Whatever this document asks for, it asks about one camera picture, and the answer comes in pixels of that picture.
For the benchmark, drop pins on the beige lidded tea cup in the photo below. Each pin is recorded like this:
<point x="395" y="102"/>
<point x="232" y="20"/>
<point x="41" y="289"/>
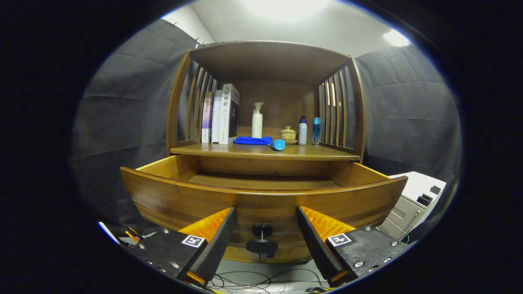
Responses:
<point x="288" y="134"/>

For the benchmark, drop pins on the small ceiling light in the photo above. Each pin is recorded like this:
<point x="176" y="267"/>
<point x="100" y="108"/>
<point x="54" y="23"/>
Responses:
<point x="396" y="37"/>

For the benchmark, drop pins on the black drawer knob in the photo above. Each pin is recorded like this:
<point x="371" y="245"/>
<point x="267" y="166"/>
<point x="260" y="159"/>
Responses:
<point x="262" y="247"/>

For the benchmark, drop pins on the brown wooden cabinet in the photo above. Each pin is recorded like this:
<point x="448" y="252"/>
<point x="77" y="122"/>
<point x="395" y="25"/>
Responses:
<point x="265" y="61"/>

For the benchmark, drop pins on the brown wooden countertop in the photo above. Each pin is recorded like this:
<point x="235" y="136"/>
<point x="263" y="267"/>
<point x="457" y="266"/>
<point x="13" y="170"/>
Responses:
<point x="245" y="151"/>

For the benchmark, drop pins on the purple book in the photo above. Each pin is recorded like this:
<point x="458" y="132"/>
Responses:
<point x="206" y="120"/>

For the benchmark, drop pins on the white pump bottle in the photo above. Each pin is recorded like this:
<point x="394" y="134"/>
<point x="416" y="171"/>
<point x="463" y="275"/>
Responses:
<point x="257" y="124"/>

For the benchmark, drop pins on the brown wooden drawer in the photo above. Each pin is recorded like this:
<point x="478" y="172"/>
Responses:
<point x="261" y="204"/>

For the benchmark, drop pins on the orange black tool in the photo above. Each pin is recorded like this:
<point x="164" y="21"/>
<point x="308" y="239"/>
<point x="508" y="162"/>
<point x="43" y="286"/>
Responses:
<point x="132" y="236"/>

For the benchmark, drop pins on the white drawer unit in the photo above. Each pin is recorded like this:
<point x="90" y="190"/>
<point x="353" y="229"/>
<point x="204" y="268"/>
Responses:
<point x="412" y="196"/>

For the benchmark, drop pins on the clear blue bottle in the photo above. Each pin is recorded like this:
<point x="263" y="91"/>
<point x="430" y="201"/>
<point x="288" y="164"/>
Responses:
<point x="316" y="132"/>

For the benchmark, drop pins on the large ceiling light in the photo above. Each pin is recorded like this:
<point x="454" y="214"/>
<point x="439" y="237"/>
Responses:
<point x="286" y="6"/>

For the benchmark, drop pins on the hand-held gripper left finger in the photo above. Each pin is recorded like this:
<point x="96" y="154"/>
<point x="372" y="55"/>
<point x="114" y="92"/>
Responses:
<point x="218" y="245"/>

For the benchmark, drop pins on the white bottle with blue cap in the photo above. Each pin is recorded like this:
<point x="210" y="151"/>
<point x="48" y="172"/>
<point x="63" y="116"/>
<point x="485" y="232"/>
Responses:
<point x="302" y="132"/>

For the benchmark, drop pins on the white bar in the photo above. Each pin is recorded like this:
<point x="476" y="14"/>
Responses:
<point x="108" y="232"/>

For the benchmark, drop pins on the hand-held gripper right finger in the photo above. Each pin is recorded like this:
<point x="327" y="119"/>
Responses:
<point x="318" y="245"/>

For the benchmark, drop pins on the blue white cosmetic tube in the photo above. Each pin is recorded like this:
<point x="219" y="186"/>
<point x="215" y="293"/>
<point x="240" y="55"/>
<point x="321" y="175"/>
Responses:
<point x="278" y="144"/>

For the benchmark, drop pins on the thick white book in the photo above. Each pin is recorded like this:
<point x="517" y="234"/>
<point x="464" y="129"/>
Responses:
<point x="224" y="118"/>

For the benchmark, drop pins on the blue folded cloth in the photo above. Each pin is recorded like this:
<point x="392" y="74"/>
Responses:
<point x="251" y="140"/>

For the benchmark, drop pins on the thin white book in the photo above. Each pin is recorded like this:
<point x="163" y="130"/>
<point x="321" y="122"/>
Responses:
<point x="215" y="122"/>

